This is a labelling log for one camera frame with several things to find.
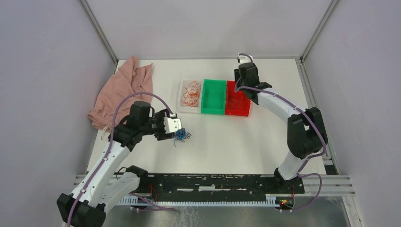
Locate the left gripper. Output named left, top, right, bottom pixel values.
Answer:
left=140, top=108, right=175, bottom=140

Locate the white cable duct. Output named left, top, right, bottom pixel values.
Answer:
left=119, top=194, right=295, bottom=208

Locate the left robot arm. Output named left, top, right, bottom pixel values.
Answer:
left=56, top=101, right=182, bottom=227

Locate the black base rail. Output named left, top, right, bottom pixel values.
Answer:
left=134, top=173, right=305, bottom=202

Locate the red plastic bin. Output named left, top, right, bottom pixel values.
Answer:
left=225, top=80, right=251, bottom=117

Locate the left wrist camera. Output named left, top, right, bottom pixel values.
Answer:
left=164, top=117, right=182, bottom=133

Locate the green plastic bin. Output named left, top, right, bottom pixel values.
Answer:
left=200, top=79, right=227, bottom=115

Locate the pink cloth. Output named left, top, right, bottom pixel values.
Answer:
left=87, top=56, right=153, bottom=131

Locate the clear plastic bin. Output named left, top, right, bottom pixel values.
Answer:
left=177, top=79, right=203, bottom=114

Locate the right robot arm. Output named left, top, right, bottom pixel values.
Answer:
left=234, top=62, right=328, bottom=193

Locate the cable bundle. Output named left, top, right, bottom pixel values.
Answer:
left=173, top=126, right=192, bottom=147

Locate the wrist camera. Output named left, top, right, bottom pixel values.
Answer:
left=164, top=117, right=182, bottom=133
left=237, top=52, right=253, bottom=64

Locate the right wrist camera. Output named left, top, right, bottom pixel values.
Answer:
left=237, top=52, right=253, bottom=64

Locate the orange cable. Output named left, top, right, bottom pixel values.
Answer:
left=181, top=80, right=202, bottom=108

